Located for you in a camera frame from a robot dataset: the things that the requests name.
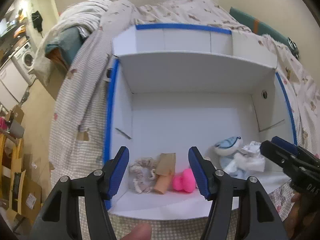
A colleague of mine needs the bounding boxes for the light blue plush toy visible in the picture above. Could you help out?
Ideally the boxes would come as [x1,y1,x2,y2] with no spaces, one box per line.
[214,136,266,179]

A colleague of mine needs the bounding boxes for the white cardboard box blue edges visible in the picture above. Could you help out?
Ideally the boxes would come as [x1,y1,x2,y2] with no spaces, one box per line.
[102,23,298,221]

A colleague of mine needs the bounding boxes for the black hanging bag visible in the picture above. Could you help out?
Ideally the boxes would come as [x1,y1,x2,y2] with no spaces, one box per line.
[31,10,43,33]

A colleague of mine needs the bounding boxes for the lilac lace scrunchie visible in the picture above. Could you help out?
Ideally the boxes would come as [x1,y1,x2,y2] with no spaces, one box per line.
[129,158,157,194]

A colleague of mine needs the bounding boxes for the teal pillow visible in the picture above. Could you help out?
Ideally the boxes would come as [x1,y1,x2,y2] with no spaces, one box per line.
[45,27,85,70]

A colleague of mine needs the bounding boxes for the clear bag with barcode label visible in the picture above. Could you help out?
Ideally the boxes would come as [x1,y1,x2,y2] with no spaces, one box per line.
[241,141,261,158]

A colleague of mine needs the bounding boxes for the checkered patterned bed sheet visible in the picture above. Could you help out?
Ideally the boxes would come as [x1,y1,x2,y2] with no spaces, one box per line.
[32,0,320,240]

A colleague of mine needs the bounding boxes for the teal headboard cushion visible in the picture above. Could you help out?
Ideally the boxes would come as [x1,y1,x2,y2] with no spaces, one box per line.
[229,7,290,47]

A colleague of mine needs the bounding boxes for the pink sponge toy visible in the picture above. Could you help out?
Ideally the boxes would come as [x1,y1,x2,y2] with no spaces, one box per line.
[172,168,196,193]

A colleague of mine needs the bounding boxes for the white kitchen cabinet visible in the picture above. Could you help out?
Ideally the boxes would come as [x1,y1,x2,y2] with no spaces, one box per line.
[1,60,28,110]

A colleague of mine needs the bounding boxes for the person's right hand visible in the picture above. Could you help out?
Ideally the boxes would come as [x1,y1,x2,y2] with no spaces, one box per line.
[283,192,319,239]

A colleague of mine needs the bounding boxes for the white washing machine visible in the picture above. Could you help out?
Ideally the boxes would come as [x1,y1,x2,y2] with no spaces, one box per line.
[12,42,36,87]

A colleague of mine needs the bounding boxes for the person's left hand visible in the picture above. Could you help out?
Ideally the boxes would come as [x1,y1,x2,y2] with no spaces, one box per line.
[121,223,152,240]

